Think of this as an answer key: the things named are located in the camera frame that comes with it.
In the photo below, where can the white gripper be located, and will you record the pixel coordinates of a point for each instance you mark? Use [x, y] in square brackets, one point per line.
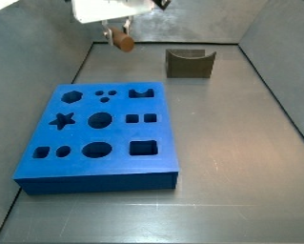
[89, 11]

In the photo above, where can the blue foam shape-sorting block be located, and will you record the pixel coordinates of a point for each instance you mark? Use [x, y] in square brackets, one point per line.
[103, 140]

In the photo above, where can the brown wooden cylinder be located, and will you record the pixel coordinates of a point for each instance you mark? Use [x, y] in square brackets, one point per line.
[121, 40]

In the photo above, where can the dark grey curved cradle stand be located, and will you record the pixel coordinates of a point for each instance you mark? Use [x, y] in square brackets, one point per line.
[188, 63]

